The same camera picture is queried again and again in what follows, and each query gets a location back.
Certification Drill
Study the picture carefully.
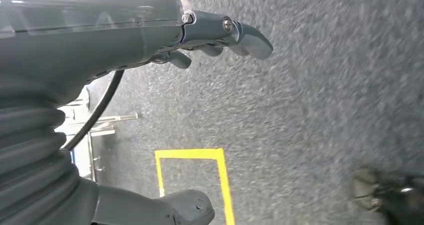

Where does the yellow floor tape rectangle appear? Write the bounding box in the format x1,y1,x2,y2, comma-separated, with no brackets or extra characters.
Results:
154,147,236,225

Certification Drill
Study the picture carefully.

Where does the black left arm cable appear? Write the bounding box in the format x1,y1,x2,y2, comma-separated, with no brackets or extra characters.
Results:
62,69,126,152

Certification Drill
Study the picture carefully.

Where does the steel workbench table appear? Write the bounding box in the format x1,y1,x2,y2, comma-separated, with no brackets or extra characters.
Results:
54,87,140,183

